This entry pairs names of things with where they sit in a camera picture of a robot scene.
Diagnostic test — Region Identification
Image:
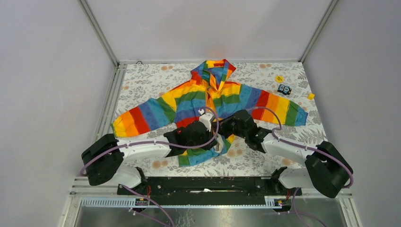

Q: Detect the floral patterned table mat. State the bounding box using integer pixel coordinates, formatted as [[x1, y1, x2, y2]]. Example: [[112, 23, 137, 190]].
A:
[[112, 62, 327, 177]]

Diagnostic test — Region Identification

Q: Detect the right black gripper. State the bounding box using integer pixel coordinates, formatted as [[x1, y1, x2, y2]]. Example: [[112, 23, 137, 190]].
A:
[[209, 115, 248, 140]]

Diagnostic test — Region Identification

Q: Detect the yellow round token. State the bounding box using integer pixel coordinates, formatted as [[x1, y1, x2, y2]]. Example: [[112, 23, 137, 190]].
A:
[[275, 75, 284, 83]]

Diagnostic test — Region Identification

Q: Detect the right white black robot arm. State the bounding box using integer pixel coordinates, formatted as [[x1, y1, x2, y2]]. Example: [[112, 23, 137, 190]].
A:
[[212, 110, 354, 198]]

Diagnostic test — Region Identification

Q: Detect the rainbow striped hooded jacket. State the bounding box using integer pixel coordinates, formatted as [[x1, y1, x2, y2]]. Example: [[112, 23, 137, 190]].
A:
[[110, 59, 309, 167]]

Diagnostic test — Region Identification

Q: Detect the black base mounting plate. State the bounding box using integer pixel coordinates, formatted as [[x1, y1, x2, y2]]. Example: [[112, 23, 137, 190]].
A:
[[117, 168, 302, 200]]

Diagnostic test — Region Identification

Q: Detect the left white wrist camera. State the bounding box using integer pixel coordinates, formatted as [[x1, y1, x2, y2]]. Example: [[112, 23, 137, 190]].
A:
[[198, 109, 215, 131]]

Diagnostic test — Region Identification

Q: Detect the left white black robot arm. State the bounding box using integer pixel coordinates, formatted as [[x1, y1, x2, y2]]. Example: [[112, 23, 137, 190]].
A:
[[81, 121, 218, 194]]

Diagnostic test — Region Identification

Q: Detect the small yellow cube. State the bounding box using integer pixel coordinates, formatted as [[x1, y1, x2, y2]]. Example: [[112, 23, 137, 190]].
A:
[[307, 93, 315, 100]]

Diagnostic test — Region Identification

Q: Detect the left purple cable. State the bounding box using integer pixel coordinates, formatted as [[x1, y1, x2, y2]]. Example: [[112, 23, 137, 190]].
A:
[[79, 106, 220, 227]]

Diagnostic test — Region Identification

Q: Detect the small black printed card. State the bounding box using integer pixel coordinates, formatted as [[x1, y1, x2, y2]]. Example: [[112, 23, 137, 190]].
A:
[[278, 84, 292, 96]]

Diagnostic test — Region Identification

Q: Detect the perforated aluminium rail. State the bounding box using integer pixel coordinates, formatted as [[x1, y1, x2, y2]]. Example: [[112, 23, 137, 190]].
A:
[[81, 194, 285, 209]]

